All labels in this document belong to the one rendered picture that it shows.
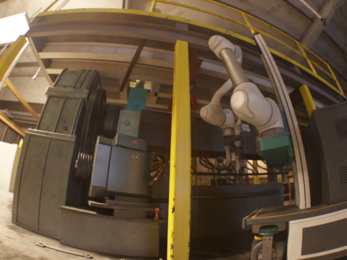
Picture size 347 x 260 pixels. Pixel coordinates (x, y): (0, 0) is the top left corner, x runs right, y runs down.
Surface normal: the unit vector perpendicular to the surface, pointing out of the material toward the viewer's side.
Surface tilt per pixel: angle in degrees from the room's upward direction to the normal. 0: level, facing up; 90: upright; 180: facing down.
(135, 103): 90
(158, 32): 90
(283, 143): 90
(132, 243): 90
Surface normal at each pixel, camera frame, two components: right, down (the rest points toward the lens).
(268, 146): -0.57, -0.35
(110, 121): 0.22, -0.24
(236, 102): -0.84, -0.15
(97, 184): 0.53, -0.33
